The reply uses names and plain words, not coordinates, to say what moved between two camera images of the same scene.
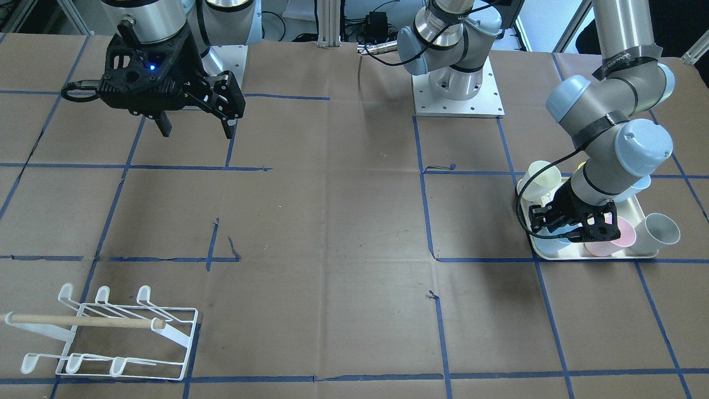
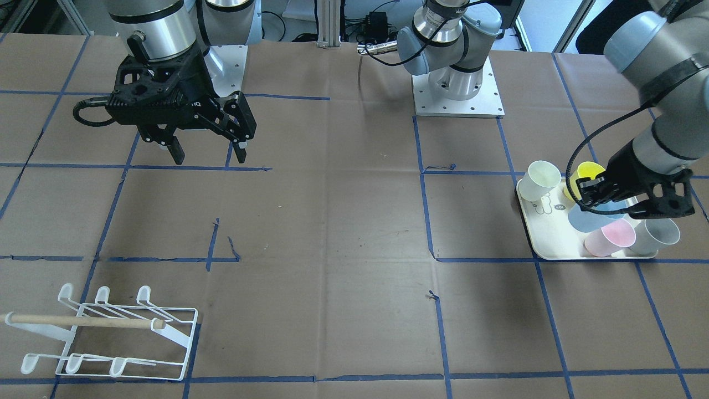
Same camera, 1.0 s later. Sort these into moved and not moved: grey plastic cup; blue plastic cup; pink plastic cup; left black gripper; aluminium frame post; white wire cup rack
Moved: blue plastic cup; left black gripper
Not moved: aluminium frame post; pink plastic cup; grey plastic cup; white wire cup rack
